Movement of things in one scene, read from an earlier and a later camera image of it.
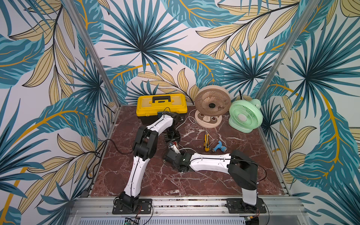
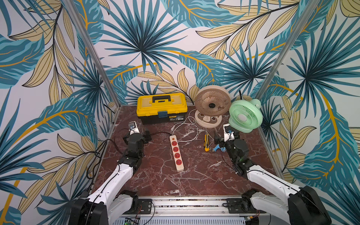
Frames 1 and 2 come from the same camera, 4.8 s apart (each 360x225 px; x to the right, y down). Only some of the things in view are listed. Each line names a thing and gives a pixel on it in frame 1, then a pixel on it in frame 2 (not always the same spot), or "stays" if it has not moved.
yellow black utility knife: [206, 143] stays
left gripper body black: [171, 135] to [145, 138]
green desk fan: [245, 116] stays
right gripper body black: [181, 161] to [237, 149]
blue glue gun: [219, 146] stays
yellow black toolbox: [148, 105] stays
